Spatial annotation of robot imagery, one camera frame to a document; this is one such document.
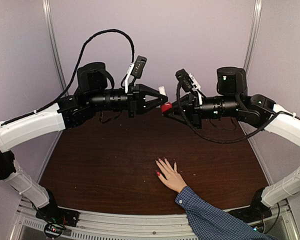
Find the blue checked shirt forearm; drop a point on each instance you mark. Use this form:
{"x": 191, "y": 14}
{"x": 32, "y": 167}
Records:
{"x": 211, "y": 223}

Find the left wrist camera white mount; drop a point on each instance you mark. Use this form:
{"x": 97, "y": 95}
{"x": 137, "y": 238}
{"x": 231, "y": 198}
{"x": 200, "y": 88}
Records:
{"x": 136, "y": 70}

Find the red nail polish bottle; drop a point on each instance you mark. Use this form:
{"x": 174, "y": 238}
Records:
{"x": 165, "y": 107}

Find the aluminium corner post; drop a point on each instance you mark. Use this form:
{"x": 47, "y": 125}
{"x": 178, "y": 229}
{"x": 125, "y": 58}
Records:
{"x": 53, "y": 43}
{"x": 253, "y": 36}

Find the pale hand with long nails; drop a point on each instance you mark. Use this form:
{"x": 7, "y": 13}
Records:
{"x": 169, "y": 175}

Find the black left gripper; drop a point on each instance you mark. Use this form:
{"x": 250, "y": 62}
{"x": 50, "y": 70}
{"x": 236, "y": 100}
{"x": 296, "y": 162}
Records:
{"x": 137, "y": 103}

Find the round green circuit board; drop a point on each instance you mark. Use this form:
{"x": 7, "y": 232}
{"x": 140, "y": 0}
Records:
{"x": 53, "y": 230}

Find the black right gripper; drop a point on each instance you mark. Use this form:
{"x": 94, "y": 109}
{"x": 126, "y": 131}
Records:
{"x": 189, "y": 103}

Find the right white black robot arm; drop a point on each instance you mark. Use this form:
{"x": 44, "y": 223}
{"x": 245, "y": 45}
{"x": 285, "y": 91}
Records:
{"x": 258, "y": 111}

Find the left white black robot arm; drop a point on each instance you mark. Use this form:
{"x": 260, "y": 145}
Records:
{"x": 96, "y": 92}

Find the right aluminium corner post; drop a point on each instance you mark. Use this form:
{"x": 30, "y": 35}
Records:
{"x": 253, "y": 36}

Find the left aluminium corner post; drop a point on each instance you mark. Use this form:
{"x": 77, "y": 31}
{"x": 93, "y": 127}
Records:
{"x": 53, "y": 43}

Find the white nail polish cap brush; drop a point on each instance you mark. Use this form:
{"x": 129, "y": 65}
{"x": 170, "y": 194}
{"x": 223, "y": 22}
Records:
{"x": 162, "y": 90}

